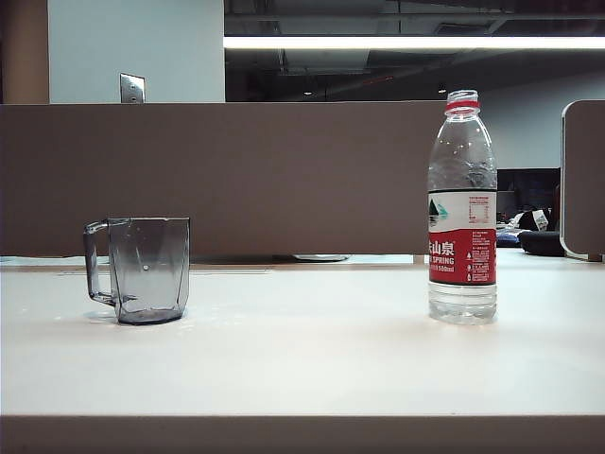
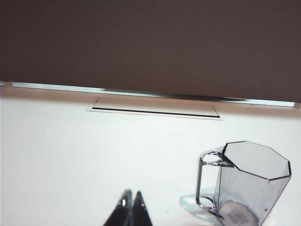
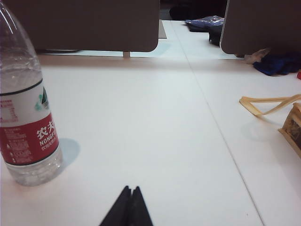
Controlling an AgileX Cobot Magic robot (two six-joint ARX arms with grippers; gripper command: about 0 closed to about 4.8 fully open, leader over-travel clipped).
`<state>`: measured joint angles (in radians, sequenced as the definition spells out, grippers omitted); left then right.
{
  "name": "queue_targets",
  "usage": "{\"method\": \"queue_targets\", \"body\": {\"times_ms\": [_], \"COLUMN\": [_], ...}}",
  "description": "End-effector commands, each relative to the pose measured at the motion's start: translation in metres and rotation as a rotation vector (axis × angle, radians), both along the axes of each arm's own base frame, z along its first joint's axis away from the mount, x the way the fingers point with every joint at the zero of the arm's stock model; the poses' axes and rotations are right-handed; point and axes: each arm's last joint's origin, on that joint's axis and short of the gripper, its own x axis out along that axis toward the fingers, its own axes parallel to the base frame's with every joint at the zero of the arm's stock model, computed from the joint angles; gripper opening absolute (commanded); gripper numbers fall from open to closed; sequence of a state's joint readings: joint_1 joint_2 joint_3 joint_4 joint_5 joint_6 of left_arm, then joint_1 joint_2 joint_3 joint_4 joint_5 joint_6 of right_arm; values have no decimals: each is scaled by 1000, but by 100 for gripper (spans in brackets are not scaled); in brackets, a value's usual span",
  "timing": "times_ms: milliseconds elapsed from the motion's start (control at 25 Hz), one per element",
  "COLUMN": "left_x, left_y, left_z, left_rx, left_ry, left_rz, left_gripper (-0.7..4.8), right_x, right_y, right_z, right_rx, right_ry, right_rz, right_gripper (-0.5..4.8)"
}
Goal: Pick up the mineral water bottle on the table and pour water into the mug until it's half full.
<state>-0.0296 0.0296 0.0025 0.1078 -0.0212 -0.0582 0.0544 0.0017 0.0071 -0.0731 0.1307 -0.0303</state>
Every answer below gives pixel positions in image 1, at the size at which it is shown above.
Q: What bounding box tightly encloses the wide brown desk partition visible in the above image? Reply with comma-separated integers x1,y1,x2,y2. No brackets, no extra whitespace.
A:
0,100,449,265

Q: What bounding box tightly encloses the silver monitor stand base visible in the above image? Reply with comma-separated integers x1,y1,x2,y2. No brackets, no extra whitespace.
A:
291,253,352,263

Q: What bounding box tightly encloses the long white ceiling light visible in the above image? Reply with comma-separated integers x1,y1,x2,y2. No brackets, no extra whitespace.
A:
223,35,605,50

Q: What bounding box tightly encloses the brown partition with white edge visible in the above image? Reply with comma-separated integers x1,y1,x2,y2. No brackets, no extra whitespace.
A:
561,98,605,263

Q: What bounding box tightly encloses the clear water bottle red label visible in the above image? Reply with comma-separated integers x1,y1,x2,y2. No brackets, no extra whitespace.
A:
427,88,499,326

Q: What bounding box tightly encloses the wide black monitor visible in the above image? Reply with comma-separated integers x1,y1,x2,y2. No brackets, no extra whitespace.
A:
496,168,562,212

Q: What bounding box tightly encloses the black round cushion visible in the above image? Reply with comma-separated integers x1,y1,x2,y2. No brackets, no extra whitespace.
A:
517,230,566,257

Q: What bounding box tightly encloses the metal wall plate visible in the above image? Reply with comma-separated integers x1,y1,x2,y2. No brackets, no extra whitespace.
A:
119,72,147,104

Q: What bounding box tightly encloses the grey transparent plastic mug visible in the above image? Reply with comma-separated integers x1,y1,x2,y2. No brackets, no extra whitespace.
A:
83,217,191,326

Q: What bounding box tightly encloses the black and white bag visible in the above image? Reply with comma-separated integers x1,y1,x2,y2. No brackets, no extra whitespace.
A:
512,209,554,233

